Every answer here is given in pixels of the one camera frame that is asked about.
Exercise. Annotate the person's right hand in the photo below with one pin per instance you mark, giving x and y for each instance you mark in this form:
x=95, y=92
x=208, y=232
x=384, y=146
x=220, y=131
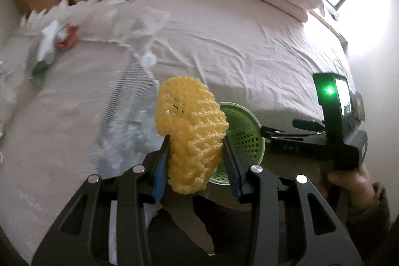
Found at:
x=350, y=185

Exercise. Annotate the person's right forearm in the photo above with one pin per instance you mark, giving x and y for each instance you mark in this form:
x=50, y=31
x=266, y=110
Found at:
x=371, y=213

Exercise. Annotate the white and green packet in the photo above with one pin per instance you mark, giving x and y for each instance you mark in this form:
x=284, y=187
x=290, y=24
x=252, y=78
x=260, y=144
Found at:
x=46, y=41

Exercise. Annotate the red wrapper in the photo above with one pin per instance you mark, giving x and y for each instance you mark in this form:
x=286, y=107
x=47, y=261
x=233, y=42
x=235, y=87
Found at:
x=69, y=38

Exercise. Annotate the green perforated plastic basket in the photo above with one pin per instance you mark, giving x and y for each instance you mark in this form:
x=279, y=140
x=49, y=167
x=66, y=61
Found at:
x=247, y=135

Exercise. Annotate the clear plastic bag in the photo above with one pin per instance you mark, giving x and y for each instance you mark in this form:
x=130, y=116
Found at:
x=131, y=19

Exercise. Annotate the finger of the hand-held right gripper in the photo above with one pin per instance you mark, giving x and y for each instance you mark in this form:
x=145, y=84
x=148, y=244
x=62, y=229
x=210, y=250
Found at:
x=308, y=124
x=290, y=132

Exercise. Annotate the white lace cloth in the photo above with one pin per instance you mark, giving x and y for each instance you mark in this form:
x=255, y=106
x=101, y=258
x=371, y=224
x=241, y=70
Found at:
x=62, y=116

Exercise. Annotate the yellow foam fruit net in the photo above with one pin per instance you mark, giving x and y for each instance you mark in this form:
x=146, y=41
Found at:
x=190, y=132

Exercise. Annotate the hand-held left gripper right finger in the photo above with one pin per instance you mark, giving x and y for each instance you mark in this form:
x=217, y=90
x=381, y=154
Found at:
x=232, y=167

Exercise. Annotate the bed with white sheet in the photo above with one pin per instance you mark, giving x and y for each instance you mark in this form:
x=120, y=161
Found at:
x=237, y=44

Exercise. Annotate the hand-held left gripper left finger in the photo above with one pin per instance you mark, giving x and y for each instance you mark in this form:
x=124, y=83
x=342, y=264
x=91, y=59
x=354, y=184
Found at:
x=160, y=167

